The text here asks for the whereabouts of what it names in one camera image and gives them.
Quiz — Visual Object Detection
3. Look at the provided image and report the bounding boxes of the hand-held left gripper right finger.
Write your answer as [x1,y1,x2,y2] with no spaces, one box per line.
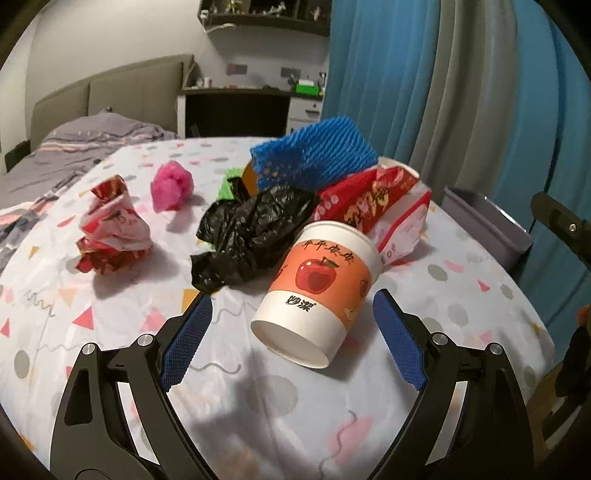
[369,288,536,480]

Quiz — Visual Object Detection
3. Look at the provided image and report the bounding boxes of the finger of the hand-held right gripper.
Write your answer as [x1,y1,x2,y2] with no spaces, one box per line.
[530,191,591,268]

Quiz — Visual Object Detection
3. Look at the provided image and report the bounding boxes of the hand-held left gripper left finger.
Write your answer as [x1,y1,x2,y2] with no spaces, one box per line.
[50,292,214,480]

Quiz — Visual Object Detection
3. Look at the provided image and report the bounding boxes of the grey plastic bin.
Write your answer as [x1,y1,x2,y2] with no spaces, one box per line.
[442,185,534,273]

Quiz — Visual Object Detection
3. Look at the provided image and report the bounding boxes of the apple print paper cup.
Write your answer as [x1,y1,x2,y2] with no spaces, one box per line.
[250,220,380,369]

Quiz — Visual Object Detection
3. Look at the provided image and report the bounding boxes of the green foam net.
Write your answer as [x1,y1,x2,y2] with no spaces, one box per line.
[217,168,245,201]

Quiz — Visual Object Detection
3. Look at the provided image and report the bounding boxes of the blue foam net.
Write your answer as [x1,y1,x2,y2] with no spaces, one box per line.
[250,117,379,192]

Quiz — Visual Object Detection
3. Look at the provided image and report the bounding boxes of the black plastic bag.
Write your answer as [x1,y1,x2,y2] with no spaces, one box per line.
[190,178,321,292]

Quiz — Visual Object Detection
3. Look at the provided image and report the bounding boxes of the white cloth coloured shapes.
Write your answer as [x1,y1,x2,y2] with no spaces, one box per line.
[0,136,557,480]

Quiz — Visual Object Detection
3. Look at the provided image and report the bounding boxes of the crumpled red white wrapper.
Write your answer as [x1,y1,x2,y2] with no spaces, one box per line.
[75,174,153,274]

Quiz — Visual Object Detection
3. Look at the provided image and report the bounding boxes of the red white snack bag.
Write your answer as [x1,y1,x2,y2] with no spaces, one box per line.
[313,157,432,268]

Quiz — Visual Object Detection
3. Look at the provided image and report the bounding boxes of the crumpled pink plastic bag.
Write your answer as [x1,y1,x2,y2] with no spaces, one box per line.
[151,161,195,213]

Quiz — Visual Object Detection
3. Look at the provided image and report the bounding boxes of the blue grey curtain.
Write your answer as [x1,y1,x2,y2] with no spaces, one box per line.
[321,0,591,333]

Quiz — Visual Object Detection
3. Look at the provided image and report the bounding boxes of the grey blanket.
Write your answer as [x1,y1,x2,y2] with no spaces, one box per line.
[0,113,178,241]

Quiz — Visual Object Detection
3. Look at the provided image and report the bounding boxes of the dark desk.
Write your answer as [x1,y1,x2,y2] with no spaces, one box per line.
[178,85,324,139]

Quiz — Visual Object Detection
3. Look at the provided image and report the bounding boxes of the white drawer unit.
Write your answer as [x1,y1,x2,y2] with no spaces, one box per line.
[286,95,324,137]

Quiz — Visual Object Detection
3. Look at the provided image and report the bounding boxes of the row of small figurines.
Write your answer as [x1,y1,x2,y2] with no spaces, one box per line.
[217,0,331,14]

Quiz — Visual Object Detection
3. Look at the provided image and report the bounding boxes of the dark wall shelf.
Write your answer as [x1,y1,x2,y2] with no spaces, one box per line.
[198,0,331,35]

